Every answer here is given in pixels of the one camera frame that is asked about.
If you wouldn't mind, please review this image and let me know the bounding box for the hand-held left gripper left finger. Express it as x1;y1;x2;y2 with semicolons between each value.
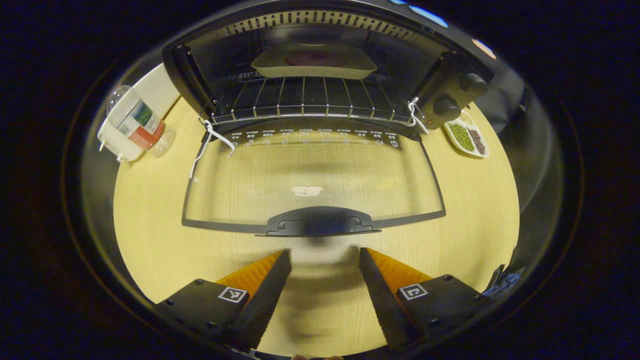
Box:
155;248;293;352

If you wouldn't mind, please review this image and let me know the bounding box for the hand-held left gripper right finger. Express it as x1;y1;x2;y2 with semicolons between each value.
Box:
358;247;489;350

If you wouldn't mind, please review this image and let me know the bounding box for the black electric oven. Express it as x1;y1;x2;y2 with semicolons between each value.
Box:
162;0;497;239

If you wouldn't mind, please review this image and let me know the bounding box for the cream square plate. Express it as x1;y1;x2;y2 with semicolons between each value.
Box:
250;42;379;81

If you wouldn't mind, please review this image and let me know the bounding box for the pink round food slice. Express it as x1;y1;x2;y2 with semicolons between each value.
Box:
285;50;349;69

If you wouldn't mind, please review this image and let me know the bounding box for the red beans pile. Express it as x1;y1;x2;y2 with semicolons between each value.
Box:
467;128;487;155

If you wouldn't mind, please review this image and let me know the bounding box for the white divided plate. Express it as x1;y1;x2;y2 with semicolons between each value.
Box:
443;108;491;159

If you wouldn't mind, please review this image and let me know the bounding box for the green mung beans pile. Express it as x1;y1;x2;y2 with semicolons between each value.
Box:
448;122;475;153

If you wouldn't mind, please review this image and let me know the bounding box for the clear plastic water bottle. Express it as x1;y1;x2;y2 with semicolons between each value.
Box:
105;84;176;159

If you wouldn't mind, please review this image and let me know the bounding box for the white toaster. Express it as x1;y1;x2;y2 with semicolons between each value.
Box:
97;62;182;164

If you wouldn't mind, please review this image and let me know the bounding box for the white cord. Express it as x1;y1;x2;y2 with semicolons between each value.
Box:
189;119;237;180
407;97;431;135

